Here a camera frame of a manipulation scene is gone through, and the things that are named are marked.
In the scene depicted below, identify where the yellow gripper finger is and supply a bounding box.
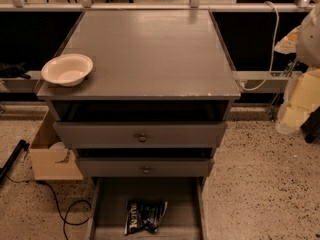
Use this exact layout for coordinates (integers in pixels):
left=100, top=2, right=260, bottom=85
left=275, top=67, right=320, bottom=134
left=274, top=26, right=300, bottom=54

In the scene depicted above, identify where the blue chip bag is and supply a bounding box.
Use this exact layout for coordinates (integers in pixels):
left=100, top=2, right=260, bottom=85
left=124, top=200, right=168, bottom=235

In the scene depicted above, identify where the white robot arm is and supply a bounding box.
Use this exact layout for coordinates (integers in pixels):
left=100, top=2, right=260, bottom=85
left=275, top=5, right=320, bottom=134

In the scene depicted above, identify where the grey drawer cabinet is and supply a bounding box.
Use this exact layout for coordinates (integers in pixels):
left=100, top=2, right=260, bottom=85
left=35, top=9, right=242, bottom=240

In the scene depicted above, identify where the bottom grey drawer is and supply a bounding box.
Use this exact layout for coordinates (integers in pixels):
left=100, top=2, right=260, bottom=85
left=85, top=177, right=207, bottom=240

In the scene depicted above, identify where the grey drawer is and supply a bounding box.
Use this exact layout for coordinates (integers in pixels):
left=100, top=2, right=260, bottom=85
left=85, top=177, right=207, bottom=240
left=53, top=122, right=226, bottom=149
left=76, top=158, right=214, bottom=177

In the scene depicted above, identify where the middle grey drawer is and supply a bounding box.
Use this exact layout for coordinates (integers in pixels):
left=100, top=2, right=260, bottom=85
left=76, top=158, right=214, bottom=177

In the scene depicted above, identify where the top grey drawer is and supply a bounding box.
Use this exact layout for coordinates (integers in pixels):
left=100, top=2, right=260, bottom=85
left=53, top=122, right=226, bottom=149

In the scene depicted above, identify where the black cart at right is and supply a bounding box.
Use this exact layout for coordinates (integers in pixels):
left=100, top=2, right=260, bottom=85
left=301, top=108, right=320, bottom=143

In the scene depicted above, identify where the white bowl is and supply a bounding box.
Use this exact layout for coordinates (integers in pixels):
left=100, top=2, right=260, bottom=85
left=41, top=54, right=93, bottom=87

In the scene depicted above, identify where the cardboard box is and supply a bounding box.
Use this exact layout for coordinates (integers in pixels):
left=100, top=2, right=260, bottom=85
left=29, top=112, right=83, bottom=181

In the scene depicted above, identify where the black bar on floor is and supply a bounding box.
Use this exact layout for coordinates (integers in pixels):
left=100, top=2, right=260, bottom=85
left=0, top=139, right=29, bottom=184

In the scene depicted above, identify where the metal frame rail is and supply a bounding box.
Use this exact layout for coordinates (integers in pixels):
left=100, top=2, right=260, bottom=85
left=0, top=71, right=302, bottom=93

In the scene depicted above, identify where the white hanging cable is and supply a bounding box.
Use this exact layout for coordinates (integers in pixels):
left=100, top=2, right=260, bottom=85
left=238, top=1, right=281, bottom=93

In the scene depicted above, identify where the black floor cable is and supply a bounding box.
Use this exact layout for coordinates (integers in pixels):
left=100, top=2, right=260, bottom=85
left=5, top=174, right=92, bottom=240

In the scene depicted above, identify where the black object on rail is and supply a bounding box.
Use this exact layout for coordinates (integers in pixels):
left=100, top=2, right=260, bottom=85
left=0, top=63, right=31, bottom=79

